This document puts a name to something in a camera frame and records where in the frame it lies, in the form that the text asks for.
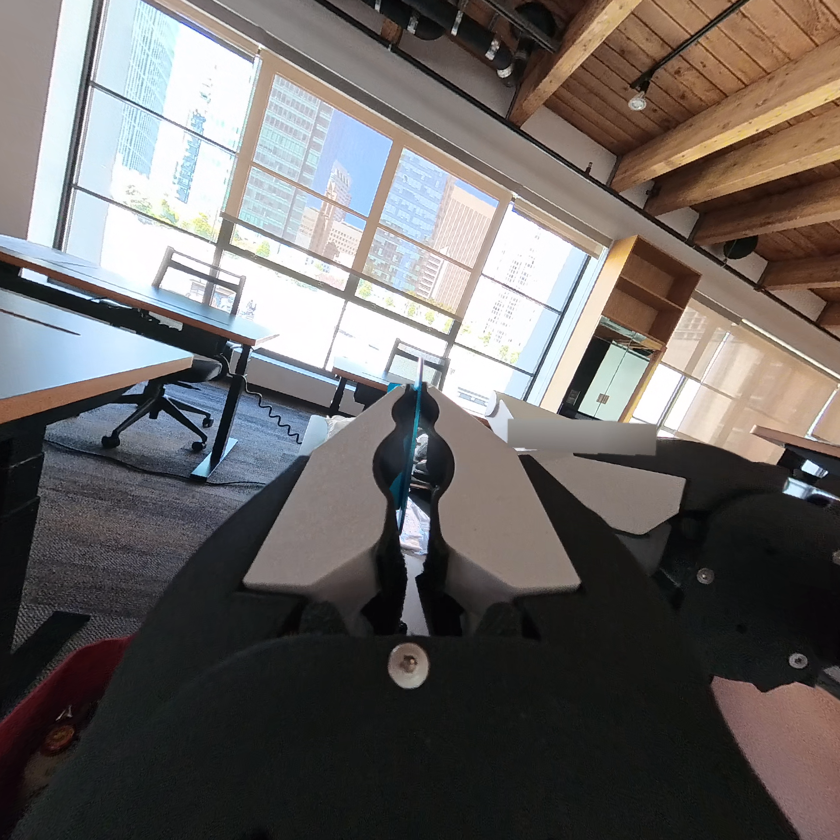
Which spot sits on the blue round metal plate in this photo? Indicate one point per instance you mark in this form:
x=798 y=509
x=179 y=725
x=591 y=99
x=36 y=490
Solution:
x=415 y=410

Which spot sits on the black ceiling pipe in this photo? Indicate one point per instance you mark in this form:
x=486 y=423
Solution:
x=433 y=26

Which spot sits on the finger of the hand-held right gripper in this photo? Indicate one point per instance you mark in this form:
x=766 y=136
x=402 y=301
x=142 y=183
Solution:
x=623 y=492
x=518 y=408

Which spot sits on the window with roller blind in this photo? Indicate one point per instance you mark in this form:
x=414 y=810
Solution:
x=741 y=394

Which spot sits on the wooden shelf unit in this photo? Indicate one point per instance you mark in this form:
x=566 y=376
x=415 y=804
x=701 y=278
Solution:
x=649 y=282

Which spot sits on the ceiling track light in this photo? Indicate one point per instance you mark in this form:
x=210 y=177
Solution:
x=638 y=98

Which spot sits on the red plastic bin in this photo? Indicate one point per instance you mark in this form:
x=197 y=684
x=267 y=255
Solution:
x=65 y=676

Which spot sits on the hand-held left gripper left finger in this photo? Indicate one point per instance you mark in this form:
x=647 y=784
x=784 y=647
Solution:
x=315 y=525

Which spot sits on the frosted glass door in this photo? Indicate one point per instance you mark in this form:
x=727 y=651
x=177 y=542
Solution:
x=617 y=374

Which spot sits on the dark slat-back chair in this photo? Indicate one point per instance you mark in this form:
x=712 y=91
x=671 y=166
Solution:
x=210 y=264
x=403 y=346

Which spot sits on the tall city-view window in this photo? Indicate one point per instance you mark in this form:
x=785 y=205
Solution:
x=295 y=131

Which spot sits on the black office chair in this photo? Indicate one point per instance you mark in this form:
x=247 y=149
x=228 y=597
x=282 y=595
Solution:
x=197 y=371

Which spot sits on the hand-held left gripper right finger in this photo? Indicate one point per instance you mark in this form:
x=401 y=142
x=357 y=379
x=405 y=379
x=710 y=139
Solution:
x=512 y=525

